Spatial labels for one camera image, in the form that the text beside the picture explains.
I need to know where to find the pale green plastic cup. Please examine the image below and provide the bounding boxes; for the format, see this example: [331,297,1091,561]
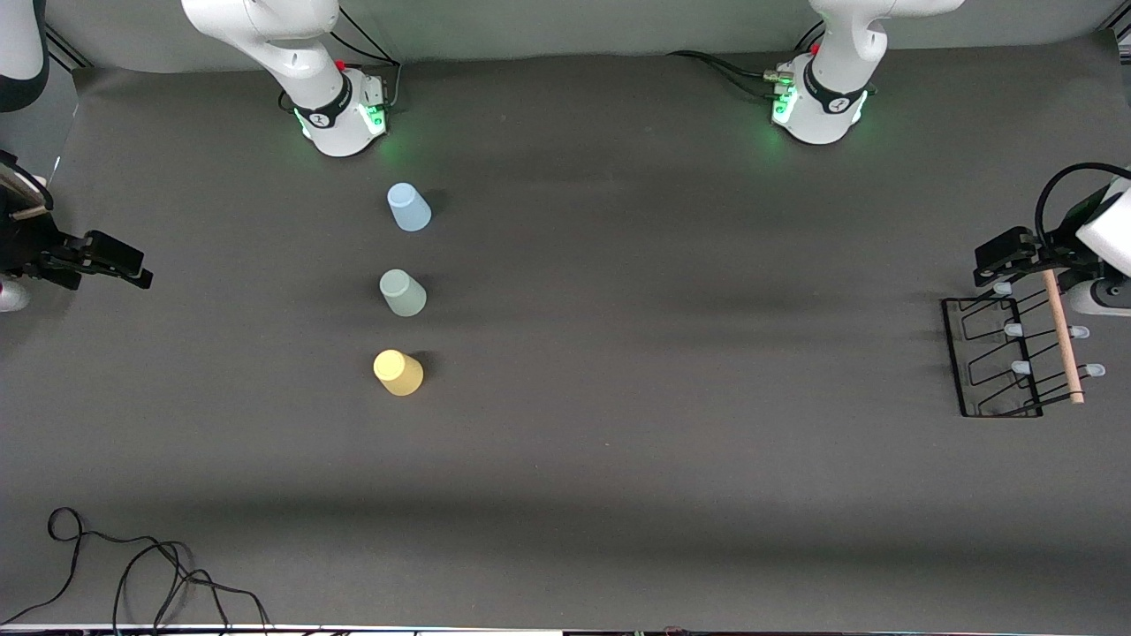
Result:
[379,269,428,318]

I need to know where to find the yellow plastic cup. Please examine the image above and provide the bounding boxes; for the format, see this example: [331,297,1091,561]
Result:
[373,350,424,397]

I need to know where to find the light blue plastic cup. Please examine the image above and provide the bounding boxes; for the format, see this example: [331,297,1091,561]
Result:
[387,183,433,233]

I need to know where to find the black wire cup holder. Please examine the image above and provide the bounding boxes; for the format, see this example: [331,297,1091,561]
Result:
[941,269,1107,419]

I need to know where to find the black arm base cables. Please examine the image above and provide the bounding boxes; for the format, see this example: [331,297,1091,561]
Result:
[667,49,796,100]
[327,7,406,111]

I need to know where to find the black right arm base cables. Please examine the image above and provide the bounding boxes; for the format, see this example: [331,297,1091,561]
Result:
[327,7,406,111]

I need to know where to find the black left arm base cables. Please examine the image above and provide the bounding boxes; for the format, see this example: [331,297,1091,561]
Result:
[667,49,796,100]

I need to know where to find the thin black loose cable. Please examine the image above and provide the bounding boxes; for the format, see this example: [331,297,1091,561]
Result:
[0,507,273,630]

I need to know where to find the dark grey table mat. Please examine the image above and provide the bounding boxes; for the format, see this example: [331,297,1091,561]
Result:
[0,31,1131,630]

